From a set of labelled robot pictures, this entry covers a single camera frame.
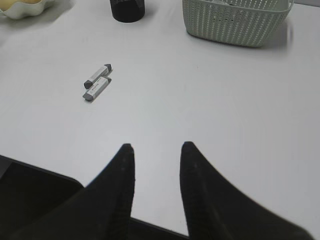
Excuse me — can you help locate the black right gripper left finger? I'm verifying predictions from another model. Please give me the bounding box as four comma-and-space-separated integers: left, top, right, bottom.
7, 143, 135, 240

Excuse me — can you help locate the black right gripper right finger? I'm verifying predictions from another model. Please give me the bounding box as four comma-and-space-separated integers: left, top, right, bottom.
180, 141, 313, 240

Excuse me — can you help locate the grey white eraser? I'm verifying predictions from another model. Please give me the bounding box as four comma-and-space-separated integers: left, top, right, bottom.
82, 76, 112, 102
83, 64, 112, 90

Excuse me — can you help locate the translucent white wavy plate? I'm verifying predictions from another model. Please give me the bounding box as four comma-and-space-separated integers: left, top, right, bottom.
0, 0, 55, 20

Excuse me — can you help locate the yellow mango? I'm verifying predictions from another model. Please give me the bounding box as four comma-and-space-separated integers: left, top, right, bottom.
0, 0, 40, 8

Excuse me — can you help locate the waste paper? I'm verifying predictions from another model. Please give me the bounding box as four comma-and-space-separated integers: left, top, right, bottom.
212, 0, 234, 6

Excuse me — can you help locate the pale green plastic basket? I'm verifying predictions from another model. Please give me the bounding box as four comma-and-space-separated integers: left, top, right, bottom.
182, 0, 295, 48

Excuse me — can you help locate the black mesh pen holder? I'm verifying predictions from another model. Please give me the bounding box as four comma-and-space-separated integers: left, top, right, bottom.
109, 0, 145, 23

